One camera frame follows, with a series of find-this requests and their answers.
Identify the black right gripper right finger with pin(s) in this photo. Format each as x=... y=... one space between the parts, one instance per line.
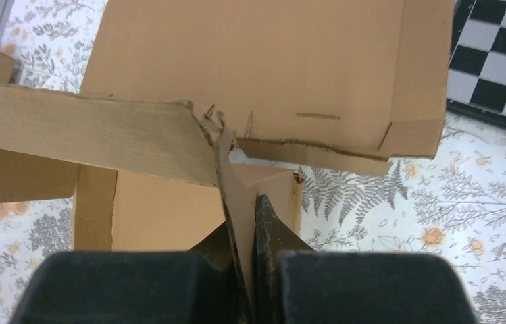
x=297 y=284

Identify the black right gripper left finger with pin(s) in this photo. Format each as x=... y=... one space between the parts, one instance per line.
x=194 y=286

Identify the floral patterned table mat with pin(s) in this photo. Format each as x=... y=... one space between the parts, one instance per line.
x=453 y=205

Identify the brown flat cardboard sheet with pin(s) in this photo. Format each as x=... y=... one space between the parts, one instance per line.
x=342 y=85

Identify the black white checkerboard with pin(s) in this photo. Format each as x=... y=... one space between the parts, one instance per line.
x=477 y=67

